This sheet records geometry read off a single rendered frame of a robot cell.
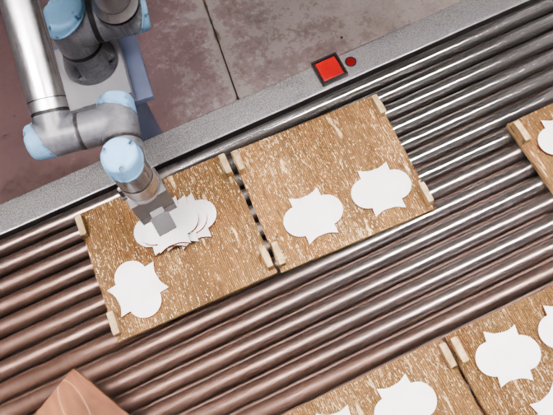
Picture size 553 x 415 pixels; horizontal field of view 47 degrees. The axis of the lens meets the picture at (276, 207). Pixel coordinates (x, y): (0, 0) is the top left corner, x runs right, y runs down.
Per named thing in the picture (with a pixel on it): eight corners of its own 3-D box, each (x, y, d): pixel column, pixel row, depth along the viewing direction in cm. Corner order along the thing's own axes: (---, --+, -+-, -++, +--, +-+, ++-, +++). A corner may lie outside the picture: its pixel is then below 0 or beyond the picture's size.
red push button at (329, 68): (314, 67, 174) (314, 64, 173) (334, 58, 175) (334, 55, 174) (324, 83, 172) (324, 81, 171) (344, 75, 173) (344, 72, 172)
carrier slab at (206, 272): (77, 217, 163) (75, 215, 162) (225, 155, 166) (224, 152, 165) (119, 343, 151) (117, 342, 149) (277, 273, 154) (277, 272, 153)
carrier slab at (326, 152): (230, 154, 166) (230, 151, 165) (374, 97, 169) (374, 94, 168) (281, 274, 154) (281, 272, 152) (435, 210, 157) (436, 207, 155)
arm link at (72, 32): (55, 29, 173) (34, -6, 161) (103, 17, 173) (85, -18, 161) (59, 64, 169) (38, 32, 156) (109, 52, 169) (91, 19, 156)
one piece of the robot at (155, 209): (133, 225, 127) (154, 249, 142) (173, 202, 128) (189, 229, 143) (109, 177, 131) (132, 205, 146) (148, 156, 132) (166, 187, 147)
